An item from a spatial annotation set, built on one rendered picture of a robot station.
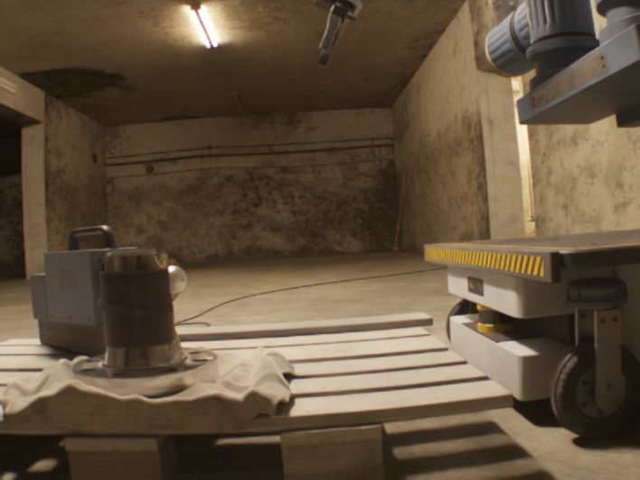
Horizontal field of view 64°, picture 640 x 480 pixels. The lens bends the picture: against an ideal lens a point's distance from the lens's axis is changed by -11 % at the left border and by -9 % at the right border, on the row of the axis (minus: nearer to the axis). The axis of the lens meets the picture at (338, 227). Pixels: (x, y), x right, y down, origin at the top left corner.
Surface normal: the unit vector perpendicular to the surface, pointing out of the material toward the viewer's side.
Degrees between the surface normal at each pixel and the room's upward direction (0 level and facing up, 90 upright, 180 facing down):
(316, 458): 90
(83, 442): 90
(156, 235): 90
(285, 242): 90
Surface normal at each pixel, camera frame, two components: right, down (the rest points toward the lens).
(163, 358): 0.70, -0.26
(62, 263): -0.51, 0.02
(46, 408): 0.03, -0.16
